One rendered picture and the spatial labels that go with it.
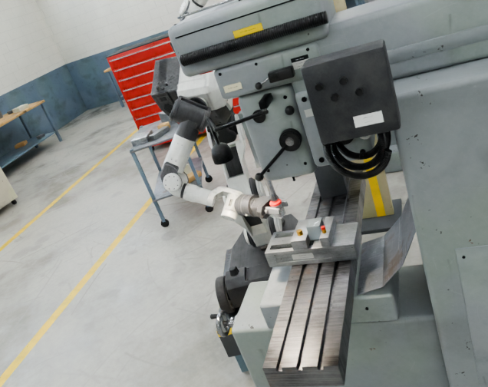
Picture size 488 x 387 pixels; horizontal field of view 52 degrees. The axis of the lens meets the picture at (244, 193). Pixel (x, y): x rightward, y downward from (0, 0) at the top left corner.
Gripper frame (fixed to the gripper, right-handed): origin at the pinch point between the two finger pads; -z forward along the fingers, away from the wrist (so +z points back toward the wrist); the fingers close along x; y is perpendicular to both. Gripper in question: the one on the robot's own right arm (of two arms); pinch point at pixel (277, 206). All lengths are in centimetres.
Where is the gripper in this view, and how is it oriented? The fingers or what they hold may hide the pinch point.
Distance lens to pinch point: 192.4
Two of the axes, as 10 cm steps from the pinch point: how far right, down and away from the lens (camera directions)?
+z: -7.6, -0.3, 6.5
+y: 3.1, 8.6, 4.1
